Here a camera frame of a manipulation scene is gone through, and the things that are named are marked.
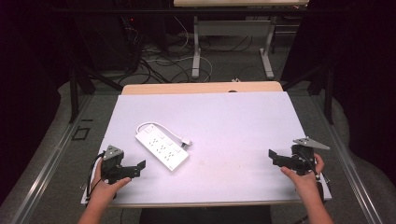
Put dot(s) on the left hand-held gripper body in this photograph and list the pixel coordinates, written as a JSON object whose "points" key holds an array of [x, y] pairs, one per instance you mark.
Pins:
{"points": [[111, 161]]}

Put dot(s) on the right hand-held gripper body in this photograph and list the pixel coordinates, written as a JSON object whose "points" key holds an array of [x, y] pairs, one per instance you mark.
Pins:
{"points": [[301, 155]]}

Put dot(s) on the person's right hand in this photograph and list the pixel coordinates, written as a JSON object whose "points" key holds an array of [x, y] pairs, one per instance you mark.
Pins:
{"points": [[306, 183]]}

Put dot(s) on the person's left hand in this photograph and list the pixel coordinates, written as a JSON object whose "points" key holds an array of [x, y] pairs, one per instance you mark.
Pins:
{"points": [[106, 189]]}

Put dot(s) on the white power strip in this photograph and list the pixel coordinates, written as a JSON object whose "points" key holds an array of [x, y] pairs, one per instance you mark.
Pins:
{"points": [[162, 148]]}

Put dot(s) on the white table mat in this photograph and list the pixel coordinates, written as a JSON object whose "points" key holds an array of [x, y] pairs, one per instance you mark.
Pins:
{"points": [[224, 130]]}

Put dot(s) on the black metal stand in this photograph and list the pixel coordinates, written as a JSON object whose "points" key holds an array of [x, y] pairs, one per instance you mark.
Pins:
{"points": [[76, 90], [327, 90]]}

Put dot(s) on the wooden table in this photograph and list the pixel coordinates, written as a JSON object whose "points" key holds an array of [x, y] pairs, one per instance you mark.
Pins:
{"points": [[186, 88]]}

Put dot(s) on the black computer tower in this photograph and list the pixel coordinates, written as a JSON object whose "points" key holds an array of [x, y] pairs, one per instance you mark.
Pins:
{"points": [[106, 40]]}

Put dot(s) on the metal floor rail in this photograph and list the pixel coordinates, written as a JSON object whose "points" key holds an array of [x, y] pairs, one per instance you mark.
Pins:
{"points": [[46, 165], [351, 168]]}

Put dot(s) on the white metal frame desk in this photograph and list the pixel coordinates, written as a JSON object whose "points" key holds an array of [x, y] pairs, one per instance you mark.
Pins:
{"points": [[233, 28]]}

